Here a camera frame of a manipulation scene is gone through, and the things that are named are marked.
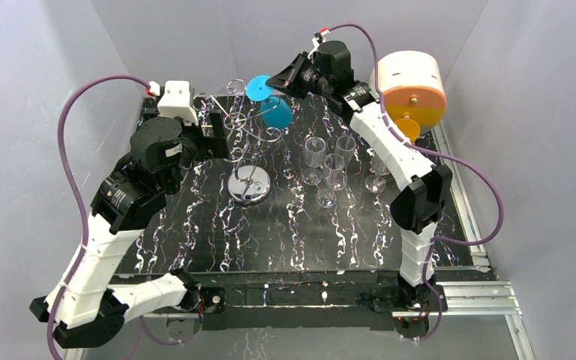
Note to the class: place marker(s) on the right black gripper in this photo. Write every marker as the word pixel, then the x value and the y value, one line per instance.
pixel 298 72

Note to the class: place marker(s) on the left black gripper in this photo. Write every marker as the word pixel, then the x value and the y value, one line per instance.
pixel 213 133

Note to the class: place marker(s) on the blue plastic wine glass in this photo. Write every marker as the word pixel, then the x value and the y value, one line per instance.
pixel 274 110

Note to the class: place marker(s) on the clear champagne flute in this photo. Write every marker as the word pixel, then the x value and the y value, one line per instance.
pixel 345 147

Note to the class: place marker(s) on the clear wine glass front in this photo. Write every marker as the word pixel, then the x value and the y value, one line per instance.
pixel 334 178

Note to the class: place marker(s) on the clear wine glass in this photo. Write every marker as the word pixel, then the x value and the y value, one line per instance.
pixel 376 183
pixel 314 152
pixel 334 178

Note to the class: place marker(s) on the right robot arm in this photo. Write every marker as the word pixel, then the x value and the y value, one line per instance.
pixel 423 185

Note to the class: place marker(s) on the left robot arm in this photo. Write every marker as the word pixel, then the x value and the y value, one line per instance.
pixel 84 310

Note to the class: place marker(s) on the chrome wine glass rack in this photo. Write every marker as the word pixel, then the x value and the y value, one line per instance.
pixel 248 184

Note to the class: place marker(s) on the clear wine glass left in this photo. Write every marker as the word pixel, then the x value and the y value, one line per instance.
pixel 314 152

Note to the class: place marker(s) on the clear wine glass right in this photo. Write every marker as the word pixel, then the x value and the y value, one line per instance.
pixel 376 183

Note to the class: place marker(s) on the white orange cylindrical appliance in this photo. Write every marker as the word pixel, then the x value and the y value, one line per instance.
pixel 412 87

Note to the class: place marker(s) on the orange plastic goblet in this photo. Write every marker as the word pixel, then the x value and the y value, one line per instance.
pixel 409 128

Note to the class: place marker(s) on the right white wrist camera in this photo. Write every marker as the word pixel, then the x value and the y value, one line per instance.
pixel 319 38

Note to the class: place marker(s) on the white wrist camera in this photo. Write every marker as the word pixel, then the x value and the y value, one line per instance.
pixel 319 38
pixel 176 100

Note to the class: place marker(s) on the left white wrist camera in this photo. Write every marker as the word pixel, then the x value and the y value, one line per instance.
pixel 176 100

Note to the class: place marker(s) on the aluminium rail frame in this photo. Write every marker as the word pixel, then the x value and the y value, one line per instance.
pixel 289 263

